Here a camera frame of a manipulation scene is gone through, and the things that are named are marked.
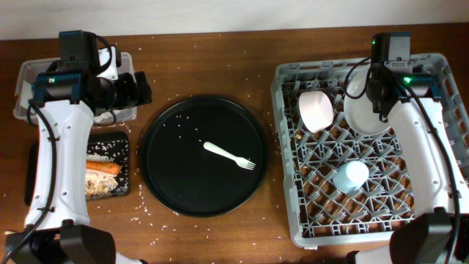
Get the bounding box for white bowl with rice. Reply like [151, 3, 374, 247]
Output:
[298, 91, 334, 133]

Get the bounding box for grey dishwasher rack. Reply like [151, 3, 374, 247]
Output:
[271, 54, 468, 249]

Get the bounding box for black rectangular tray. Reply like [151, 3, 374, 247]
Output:
[24, 131, 130, 206]

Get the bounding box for white plastic fork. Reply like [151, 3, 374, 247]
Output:
[203, 142, 256, 170]

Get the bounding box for orange carrot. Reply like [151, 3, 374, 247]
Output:
[86, 161, 122, 175]

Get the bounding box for pile of rice scraps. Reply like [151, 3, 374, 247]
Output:
[85, 139, 130, 200]

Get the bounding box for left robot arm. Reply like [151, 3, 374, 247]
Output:
[5, 30, 152, 263]

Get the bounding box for clear plastic bin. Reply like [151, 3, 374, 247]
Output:
[13, 52, 137, 125]

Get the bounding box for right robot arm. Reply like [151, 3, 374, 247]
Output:
[344, 32, 468, 263]

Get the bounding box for light blue plastic cup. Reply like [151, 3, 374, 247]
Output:
[332, 161, 369, 194]

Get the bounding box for round black serving tray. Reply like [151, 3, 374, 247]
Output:
[139, 95, 269, 217]

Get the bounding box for grey plate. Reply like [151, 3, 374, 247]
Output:
[344, 67, 390, 136]

